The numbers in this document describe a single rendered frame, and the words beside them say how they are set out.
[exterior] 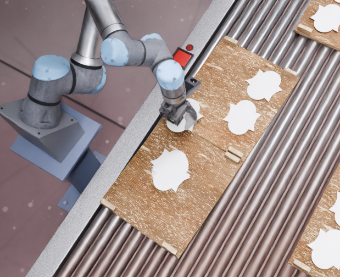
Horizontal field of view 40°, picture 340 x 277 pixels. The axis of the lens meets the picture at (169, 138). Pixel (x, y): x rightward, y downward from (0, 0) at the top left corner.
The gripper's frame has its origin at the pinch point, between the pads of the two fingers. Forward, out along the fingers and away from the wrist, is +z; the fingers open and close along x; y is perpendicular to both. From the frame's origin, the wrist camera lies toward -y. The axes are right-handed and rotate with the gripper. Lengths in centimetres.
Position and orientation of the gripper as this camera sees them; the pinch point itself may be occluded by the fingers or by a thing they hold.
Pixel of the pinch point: (183, 115)
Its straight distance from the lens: 166.7
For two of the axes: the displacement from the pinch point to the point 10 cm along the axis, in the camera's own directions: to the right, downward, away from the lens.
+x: 8.1, 5.1, -2.9
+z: 1.0, 3.5, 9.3
